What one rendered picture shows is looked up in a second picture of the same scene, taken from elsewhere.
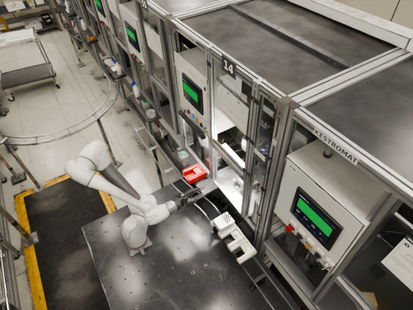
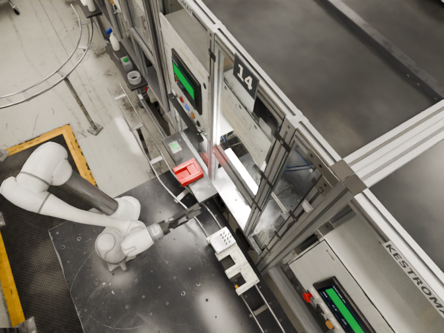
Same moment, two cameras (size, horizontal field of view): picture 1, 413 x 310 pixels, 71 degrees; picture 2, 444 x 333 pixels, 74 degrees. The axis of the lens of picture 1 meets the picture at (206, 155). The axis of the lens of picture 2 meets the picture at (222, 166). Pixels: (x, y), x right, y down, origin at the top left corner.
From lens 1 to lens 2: 0.68 m
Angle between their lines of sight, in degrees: 16
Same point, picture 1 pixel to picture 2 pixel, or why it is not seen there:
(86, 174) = (34, 200)
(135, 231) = (112, 252)
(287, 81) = (341, 119)
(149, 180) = (137, 151)
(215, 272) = (209, 294)
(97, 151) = (49, 163)
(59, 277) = (32, 267)
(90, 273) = not seen: hidden behind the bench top
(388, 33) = not seen: outside the picture
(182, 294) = (170, 321)
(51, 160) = (14, 118)
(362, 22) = not seen: outside the picture
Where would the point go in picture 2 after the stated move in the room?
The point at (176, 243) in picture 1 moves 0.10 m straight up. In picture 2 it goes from (164, 256) to (162, 253)
